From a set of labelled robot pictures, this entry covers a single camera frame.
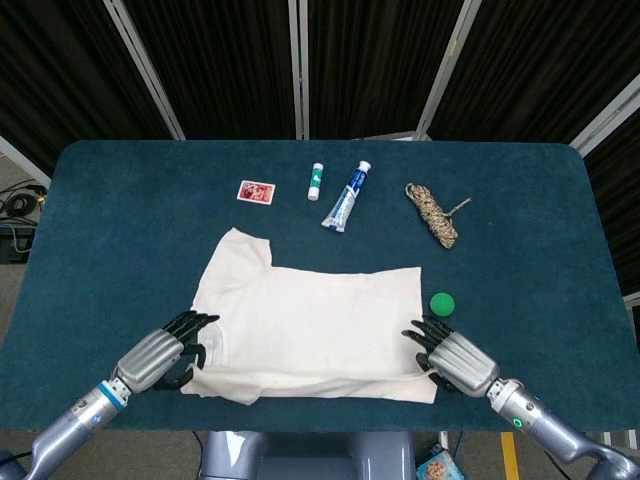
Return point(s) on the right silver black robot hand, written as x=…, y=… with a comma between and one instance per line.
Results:
x=462, y=362

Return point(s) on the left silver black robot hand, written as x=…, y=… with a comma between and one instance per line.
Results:
x=150, y=357

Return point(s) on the white T-shirt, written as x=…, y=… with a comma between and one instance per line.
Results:
x=310, y=320

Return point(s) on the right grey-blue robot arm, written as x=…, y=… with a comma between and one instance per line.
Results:
x=540, y=425

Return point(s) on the green foam ball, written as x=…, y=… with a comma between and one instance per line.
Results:
x=442, y=304

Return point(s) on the yellow floor tape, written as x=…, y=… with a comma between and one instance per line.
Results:
x=509, y=455

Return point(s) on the blue cookie snack box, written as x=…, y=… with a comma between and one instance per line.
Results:
x=435, y=467

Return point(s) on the dark equipment box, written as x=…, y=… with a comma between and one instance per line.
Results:
x=15, y=245

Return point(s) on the grey-blue robot torso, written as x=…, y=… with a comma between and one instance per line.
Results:
x=300, y=457

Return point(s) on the red playing card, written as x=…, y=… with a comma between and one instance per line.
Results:
x=256, y=192

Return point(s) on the blue white toothpaste tube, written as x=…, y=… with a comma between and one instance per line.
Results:
x=347, y=197

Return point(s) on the green white glue stick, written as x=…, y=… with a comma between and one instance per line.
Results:
x=315, y=182

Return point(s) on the white screen frame post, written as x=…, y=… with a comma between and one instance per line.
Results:
x=607, y=117
x=446, y=70
x=299, y=70
x=22, y=162
x=146, y=70

